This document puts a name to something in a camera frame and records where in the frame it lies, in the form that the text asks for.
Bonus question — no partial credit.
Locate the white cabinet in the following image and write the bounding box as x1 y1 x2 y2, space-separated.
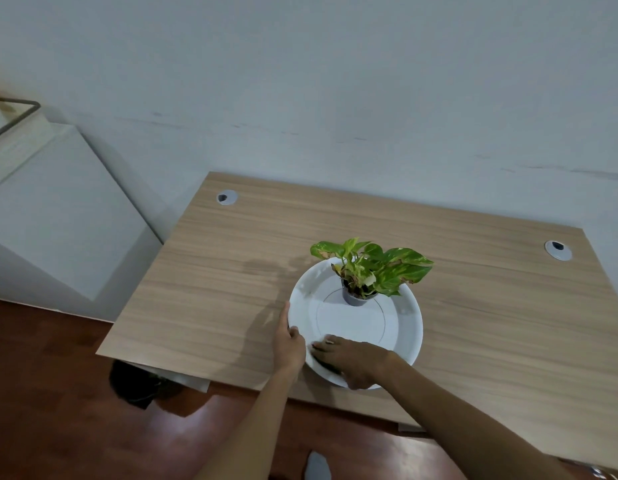
0 111 164 323

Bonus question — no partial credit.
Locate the person's right forearm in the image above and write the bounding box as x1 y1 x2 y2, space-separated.
378 353 576 480

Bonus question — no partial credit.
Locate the person's left forearm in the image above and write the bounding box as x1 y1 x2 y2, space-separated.
193 366 300 480

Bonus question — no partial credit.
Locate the black object under desk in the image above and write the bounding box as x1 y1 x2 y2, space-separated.
109 360 185 410

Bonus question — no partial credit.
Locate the white round plastic tray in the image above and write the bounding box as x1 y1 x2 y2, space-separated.
288 258 424 390

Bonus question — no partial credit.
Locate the person's right hand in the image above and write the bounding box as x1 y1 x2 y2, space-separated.
311 335 396 391

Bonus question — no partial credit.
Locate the person's grey shoe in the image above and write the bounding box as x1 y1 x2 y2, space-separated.
304 451 333 480

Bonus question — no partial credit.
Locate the person's left hand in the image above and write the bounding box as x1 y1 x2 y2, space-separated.
273 301 307 376

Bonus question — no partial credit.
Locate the small potted green plant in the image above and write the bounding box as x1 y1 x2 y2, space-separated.
310 238 435 307

